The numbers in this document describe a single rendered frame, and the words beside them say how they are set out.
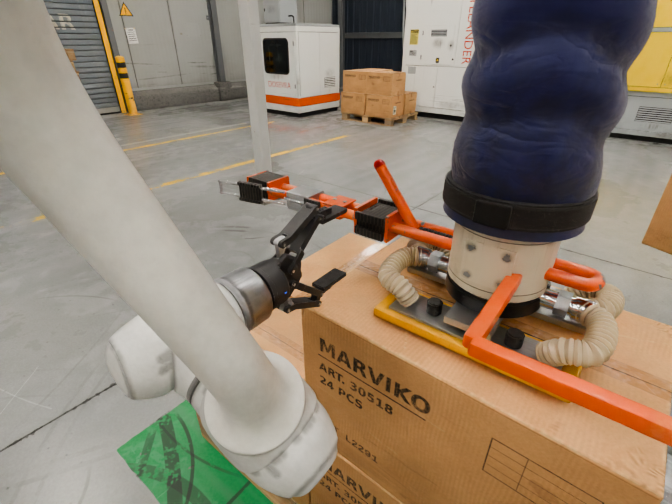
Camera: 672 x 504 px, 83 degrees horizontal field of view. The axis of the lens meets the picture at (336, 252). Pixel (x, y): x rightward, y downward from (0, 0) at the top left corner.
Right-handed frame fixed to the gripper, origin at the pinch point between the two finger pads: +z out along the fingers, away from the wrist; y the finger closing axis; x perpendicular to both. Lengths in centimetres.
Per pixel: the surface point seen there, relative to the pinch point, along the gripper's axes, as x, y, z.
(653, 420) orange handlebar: 48.4, -1.2, -12.6
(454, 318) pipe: 23.5, 7.7, 2.1
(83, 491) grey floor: -81, 108, -44
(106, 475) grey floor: -80, 108, -36
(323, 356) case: 0.4, 24.6, -5.1
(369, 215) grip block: 1.0, -2.9, 9.3
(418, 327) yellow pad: 18.3, 10.9, -0.1
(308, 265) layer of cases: -59, 53, 56
